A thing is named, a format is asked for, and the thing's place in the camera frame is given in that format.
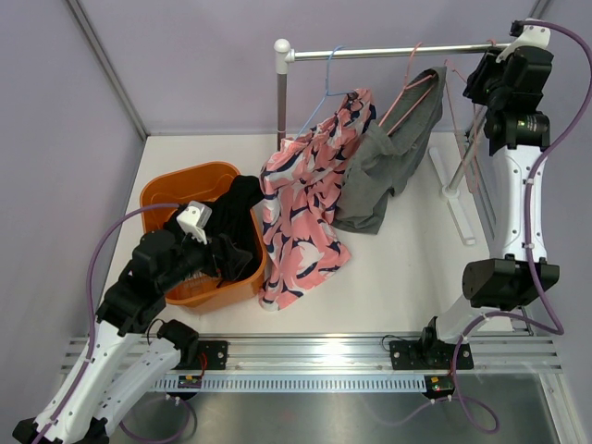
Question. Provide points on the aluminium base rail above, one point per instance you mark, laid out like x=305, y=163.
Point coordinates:
x=350, y=355

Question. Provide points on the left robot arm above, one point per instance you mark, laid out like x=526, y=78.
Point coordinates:
x=94, y=398

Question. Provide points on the orange plastic basket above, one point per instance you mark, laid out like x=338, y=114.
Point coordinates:
x=205, y=183

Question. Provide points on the grey shorts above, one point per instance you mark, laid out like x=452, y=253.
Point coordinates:
x=391, y=150

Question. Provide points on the pink hanger of black shorts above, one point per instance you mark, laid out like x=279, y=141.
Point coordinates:
x=464, y=141

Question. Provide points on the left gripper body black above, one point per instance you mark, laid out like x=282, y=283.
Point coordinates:
x=212, y=264

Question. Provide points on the silver clothes rack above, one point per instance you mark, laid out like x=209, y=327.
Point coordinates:
x=450, y=185

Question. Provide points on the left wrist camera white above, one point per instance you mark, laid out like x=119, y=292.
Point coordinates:
x=193, y=219

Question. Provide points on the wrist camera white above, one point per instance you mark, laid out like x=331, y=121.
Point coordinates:
x=535, y=35
x=193, y=219

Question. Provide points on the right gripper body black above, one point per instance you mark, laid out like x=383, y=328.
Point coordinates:
x=487, y=80

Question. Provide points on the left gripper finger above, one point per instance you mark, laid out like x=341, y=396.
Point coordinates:
x=233, y=263
x=227, y=249

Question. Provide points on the pink navy patterned shorts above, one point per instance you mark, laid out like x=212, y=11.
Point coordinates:
x=301, y=184

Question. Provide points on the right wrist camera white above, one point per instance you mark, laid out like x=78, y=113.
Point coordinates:
x=535, y=35

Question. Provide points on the black shorts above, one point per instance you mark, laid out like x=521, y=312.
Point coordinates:
x=231, y=214

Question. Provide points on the white slotted cable duct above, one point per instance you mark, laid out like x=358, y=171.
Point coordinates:
x=293, y=384

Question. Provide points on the blue wire hanger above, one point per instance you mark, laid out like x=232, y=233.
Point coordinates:
x=327, y=92

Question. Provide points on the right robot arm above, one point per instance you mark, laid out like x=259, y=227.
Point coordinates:
x=509, y=84

